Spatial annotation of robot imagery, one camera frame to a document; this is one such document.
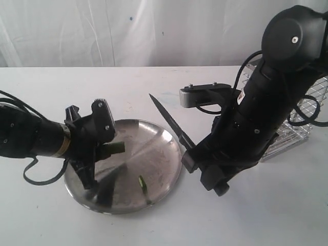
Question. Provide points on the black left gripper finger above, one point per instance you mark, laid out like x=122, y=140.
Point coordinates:
x=85, y=172
x=107, y=151

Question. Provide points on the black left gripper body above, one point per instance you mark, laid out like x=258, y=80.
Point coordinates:
x=86, y=142

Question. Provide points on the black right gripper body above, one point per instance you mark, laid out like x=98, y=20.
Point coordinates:
x=230, y=148

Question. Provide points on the green cucumber piece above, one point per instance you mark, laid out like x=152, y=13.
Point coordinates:
x=115, y=148

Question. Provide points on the black knife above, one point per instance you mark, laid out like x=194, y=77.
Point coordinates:
x=183, y=138

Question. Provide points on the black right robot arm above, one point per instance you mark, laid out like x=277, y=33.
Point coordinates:
x=294, y=52

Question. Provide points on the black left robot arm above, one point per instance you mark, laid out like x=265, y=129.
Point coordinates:
x=28, y=135

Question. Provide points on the green pickle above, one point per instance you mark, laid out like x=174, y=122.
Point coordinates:
x=144, y=189

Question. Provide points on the round stainless steel plate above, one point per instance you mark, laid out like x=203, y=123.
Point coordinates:
x=150, y=151

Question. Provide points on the white backdrop curtain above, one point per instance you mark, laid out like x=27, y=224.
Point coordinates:
x=135, y=33

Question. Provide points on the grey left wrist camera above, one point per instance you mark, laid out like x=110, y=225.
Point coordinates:
x=102, y=116

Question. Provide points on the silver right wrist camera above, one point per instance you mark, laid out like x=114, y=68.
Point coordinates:
x=206, y=95

